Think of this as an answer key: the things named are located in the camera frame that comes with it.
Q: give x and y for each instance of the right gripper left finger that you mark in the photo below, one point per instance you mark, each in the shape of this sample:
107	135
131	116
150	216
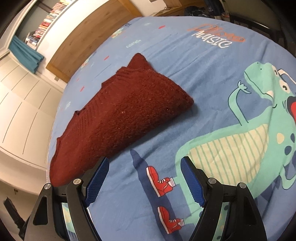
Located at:
47	222

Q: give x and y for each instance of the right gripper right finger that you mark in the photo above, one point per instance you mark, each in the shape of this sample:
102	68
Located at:
243	220

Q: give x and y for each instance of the dark red knitted sweater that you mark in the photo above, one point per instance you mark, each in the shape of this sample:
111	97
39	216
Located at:
131	103

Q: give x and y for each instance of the blue dinosaur print bedsheet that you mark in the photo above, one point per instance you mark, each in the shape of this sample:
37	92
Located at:
240	128

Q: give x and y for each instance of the white wardrobe with louvres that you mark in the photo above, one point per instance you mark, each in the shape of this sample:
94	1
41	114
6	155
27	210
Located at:
28	108

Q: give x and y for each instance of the teal curtain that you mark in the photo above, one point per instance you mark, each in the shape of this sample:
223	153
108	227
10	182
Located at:
27	56

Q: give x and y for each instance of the row of books on shelf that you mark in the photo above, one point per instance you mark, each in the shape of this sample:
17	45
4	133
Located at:
56	11

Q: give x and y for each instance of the wooden headboard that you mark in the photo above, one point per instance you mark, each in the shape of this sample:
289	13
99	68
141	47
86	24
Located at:
89	35

